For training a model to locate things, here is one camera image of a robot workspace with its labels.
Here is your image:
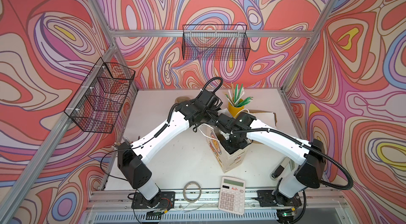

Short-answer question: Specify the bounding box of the white paper takeout bag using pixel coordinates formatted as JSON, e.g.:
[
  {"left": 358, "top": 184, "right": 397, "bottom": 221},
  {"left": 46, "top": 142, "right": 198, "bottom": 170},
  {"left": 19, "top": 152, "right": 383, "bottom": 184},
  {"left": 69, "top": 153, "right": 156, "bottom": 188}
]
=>
[{"left": 193, "top": 117, "right": 253, "bottom": 173}]

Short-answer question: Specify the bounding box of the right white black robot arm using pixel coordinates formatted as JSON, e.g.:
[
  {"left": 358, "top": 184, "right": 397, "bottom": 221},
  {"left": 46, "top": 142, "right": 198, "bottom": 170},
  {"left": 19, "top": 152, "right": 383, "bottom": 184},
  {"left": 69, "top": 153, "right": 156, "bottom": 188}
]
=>
[{"left": 214, "top": 112, "right": 354, "bottom": 198}]

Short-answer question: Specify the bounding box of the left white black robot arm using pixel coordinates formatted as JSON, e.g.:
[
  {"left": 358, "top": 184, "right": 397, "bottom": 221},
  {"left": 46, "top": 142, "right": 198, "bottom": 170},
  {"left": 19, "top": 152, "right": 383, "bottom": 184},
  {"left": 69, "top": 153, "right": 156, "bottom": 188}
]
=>
[{"left": 117, "top": 89, "right": 222, "bottom": 201}]

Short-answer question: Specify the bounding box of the yellow metal bucket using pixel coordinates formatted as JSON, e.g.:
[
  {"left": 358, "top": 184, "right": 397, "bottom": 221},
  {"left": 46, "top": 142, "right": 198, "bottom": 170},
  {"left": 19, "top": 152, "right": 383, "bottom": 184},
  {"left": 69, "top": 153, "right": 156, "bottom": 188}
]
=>
[{"left": 228, "top": 99, "right": 244, "bottom": 117}]

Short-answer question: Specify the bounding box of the bundle of wrapped straws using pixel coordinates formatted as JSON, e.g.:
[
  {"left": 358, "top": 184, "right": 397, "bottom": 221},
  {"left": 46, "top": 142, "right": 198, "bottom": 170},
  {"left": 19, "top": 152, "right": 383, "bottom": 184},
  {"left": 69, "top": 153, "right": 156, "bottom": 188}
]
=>
[{"left": 224, "top": 83, "right": 254, "bottom": 108}]

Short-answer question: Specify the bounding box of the brown napkin holder box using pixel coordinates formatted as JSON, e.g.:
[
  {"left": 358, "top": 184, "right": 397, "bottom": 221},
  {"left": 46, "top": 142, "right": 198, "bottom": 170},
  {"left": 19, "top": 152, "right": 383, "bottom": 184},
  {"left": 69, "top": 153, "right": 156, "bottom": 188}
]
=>
[{"left": 250, "top": 112, "right": 277, "bottom": 129}]

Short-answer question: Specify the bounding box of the silver black stapler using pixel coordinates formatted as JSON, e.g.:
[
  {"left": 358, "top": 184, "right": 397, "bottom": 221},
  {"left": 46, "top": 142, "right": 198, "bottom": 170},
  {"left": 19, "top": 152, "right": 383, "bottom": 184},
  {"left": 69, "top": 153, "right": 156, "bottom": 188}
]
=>
[{"left": 270, "top": 157, "right": 296, "bottom": 180}]

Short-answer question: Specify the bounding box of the white desk calculator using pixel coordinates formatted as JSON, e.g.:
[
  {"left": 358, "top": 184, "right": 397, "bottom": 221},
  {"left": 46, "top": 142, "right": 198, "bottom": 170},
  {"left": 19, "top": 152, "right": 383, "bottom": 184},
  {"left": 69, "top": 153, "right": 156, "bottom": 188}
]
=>
[{"left": 218, "top": 176, "right": 246, "bottom": 216}]

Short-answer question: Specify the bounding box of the cup of coloured pencils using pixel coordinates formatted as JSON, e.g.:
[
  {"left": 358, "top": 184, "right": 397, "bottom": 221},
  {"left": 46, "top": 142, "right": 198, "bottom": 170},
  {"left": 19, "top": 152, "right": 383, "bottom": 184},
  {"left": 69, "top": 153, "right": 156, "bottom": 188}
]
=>
[{"left": 114, "top": 136, "right": 142, "bottom": 151}]

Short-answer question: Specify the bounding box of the black wire basket back wall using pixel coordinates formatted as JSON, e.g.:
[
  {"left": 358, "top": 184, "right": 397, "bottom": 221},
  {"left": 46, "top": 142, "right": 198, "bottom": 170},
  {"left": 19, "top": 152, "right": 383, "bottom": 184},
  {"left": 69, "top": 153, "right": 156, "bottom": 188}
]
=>
[{"left": 181, "top": 24, "right": 251, "bottom": 61}]

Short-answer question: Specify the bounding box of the black wire basket wall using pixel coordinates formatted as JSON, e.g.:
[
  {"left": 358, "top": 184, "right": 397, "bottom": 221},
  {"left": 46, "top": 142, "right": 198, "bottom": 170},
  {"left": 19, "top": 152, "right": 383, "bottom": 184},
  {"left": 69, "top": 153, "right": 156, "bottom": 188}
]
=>
[
  {"left": 63, "top": 58, "right": 135, "bottom": 134},
  {"left": 181, "top": 24, "right": 251, "bottom": 61}
]

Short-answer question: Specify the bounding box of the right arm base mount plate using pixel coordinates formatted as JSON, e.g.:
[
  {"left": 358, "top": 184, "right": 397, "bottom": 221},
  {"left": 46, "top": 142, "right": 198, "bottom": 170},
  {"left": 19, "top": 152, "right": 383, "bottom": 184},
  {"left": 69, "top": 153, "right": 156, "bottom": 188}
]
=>
[{"left": 254, "top": 190, "right": 302, "bottom": 208}]

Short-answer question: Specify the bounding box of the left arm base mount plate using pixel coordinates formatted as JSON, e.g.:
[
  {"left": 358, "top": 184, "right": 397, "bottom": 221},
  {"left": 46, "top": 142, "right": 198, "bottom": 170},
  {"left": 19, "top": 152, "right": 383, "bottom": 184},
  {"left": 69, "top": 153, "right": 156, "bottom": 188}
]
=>
[{"left": 128, "top": 191, "right": 176, "bottom": 210}]

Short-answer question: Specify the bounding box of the black wire basket left wall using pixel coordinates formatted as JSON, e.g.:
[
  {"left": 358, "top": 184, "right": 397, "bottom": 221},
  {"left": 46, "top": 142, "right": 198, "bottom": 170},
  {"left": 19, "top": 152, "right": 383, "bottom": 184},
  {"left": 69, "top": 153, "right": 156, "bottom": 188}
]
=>
[{"left": 63, "top": 58, "right": 135, "bottom": 134}]

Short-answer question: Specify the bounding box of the aluminium frame rail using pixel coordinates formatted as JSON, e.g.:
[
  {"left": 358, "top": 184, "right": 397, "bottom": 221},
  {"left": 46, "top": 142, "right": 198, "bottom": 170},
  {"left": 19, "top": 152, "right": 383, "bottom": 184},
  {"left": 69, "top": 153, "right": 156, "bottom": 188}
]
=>
[{"left": 110, "top": 30, "right": 314, "bottom": 38}]

